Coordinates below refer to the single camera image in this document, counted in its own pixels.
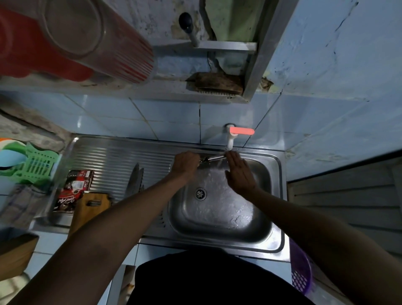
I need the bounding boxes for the person's left hand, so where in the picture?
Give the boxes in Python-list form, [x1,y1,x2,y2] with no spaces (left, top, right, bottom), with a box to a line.
[169,151,201,184]

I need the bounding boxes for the person's right hand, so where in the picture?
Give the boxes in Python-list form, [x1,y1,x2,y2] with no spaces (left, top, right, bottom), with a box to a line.
[224,150,259,196]

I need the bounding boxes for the knives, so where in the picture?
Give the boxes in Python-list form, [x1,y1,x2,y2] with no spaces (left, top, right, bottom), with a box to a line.
[198,154,227,165]

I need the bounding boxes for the small wooden cutting board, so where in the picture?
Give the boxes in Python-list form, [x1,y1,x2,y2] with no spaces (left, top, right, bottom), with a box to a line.
[68,192,112,238]

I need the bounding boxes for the person's right forearm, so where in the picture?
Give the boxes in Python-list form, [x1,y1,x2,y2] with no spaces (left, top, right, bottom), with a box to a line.
[251,187,402,305]

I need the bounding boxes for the person's left forearm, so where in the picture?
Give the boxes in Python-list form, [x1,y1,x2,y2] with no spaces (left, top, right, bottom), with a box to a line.
[8,176,186,305]

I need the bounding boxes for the person's black clothing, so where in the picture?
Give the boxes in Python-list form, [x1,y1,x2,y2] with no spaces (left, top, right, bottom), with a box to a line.
[127,248,316,305]

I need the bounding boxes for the stainless steel sink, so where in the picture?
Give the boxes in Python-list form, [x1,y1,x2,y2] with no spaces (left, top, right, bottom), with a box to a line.
[30,135,291,261]

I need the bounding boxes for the wooden scrub brush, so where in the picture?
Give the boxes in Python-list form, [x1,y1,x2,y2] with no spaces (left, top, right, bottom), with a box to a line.
[187,72,244,96]

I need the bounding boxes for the grey slatted wooden door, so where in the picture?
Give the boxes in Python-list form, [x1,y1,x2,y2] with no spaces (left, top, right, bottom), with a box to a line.
[287,157,402,302]

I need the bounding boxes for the red black sachet pack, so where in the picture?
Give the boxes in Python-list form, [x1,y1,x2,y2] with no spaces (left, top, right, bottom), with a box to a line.
[53,170,95,214]

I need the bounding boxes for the purple plastic basket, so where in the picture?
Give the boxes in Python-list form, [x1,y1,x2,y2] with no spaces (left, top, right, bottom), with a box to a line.
[289,240,314,296]

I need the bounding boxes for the red striped drinking glass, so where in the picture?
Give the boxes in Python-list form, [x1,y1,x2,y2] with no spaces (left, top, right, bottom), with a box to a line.
[42,0,155,84]

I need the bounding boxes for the green plastic basket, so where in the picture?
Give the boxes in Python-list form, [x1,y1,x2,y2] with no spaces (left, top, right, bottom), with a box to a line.
[0,142,60,186]

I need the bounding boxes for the checked dishcloth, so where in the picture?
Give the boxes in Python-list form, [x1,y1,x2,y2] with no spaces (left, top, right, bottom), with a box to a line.
[0,184,48,230]

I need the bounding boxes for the light blue plastic scoop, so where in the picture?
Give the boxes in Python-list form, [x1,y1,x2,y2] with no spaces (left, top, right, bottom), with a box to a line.
[0,149,27,168]

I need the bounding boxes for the red plastic cup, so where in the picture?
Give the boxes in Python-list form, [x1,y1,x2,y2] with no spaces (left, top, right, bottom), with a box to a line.
[0,8,94,82]

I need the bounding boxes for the wooden knife block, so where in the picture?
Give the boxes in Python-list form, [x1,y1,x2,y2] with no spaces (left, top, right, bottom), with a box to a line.
[0,232,40,282]

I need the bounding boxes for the white faucet orange handle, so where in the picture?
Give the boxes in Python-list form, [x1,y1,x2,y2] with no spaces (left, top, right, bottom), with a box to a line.
[224,123,255,151]

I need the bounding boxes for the black knob handle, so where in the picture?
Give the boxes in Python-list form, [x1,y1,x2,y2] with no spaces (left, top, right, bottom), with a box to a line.
[178,12,200,48]

